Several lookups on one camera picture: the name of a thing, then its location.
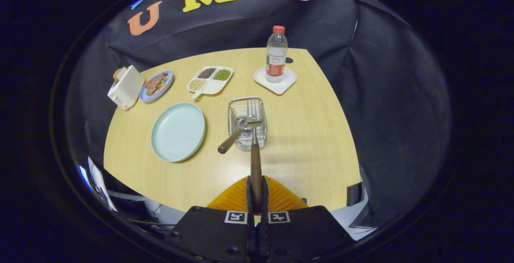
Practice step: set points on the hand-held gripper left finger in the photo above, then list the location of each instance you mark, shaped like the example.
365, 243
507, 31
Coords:
248, 194

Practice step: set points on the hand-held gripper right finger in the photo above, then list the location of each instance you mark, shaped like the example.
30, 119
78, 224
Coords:
265, 194

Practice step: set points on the black table edge clamp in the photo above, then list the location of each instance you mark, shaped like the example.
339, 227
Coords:
355, 194

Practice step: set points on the light green plate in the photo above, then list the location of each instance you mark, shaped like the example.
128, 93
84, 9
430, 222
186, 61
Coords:
178, 132

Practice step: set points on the white divided dish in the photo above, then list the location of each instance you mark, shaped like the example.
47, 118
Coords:
217, 88

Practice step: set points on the white square coaster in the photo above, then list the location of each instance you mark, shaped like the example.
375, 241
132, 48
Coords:
287, 82

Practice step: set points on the yellow soybeans pile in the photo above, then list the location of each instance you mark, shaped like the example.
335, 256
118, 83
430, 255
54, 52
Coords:
196, 84

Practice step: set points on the green beans pile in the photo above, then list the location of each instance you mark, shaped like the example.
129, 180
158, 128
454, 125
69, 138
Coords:
221, 74

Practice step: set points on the dark red beans pile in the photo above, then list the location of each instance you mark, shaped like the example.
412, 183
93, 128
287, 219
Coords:
207, 72

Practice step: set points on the blue plate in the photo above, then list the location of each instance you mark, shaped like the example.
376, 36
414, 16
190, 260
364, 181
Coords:
165, 88

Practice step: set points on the red capped water bottle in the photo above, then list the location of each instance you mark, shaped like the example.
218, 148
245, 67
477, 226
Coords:
276, 58

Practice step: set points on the black backdrop cloth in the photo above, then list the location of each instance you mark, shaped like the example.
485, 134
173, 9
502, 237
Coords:
361, 94

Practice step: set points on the steak with vegetables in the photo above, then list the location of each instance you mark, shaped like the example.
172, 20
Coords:
154, 84

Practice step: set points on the white toaster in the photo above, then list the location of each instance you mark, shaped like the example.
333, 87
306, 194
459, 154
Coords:
127, 88

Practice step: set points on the toast slice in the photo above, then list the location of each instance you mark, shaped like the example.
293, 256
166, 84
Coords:
119, 73

